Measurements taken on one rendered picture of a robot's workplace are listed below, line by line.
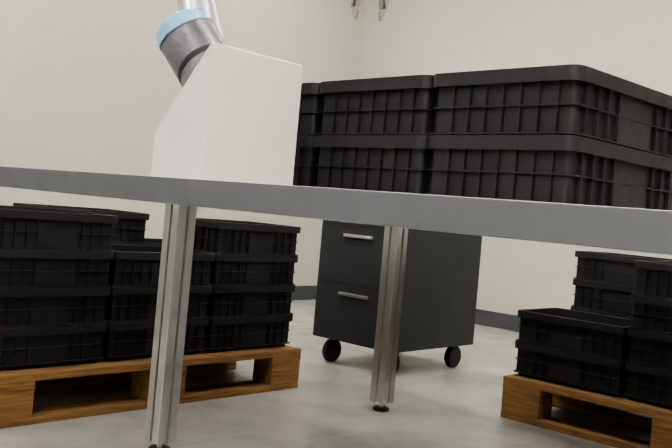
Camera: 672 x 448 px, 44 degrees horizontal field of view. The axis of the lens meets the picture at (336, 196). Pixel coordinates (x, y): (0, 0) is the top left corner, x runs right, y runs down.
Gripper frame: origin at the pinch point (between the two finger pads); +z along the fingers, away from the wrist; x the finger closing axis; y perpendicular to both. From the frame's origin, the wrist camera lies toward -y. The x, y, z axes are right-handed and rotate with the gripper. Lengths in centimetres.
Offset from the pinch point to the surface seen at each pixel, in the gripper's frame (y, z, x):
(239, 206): 84, 47, -14
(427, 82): 47, 22, 12
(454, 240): -172, 55, 45
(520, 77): 62, 22, 26
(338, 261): -166, 69, -5
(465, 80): 54, 22, 18
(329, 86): 29.8, 21.9, -6.3
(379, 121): 38.5, 29.0, 4.2
